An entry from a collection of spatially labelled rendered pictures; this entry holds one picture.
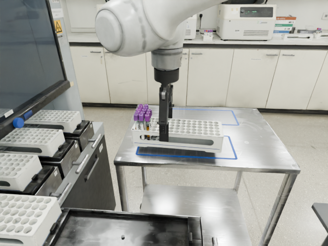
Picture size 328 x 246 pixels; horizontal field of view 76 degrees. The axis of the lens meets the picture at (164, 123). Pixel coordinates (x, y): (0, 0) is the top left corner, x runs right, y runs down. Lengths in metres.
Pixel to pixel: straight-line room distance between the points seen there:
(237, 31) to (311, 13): 1.23
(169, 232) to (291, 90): 2.70
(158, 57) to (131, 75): 2.18
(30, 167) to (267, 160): 0.74
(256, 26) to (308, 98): 1.15
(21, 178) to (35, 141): 0.17
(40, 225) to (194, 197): 0.93
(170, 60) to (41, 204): 0.47
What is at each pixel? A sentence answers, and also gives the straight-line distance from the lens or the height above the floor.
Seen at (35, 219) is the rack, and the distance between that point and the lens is 0.58.
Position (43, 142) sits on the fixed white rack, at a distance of 0.83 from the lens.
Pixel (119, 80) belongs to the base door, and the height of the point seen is 0.41.
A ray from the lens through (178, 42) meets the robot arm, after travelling 0.59.
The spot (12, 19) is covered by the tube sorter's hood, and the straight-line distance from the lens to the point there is 0.77.
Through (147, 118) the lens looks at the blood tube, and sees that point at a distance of 0.66.
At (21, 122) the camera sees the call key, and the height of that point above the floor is 0.98.
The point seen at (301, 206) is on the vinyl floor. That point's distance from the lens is 1.91.
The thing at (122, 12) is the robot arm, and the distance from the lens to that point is 0.41.
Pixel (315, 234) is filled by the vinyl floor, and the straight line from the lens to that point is 1.79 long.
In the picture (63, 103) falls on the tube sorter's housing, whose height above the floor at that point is 0.89.
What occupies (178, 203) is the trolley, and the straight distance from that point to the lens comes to 1.29.
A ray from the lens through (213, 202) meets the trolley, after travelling 1.32.
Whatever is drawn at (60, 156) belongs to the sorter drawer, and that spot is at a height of 0.82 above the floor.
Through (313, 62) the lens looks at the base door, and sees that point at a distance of 3.05.
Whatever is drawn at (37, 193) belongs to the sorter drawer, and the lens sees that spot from 0.73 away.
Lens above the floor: 1.27
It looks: 30 degrees down
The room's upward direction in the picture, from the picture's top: straight up
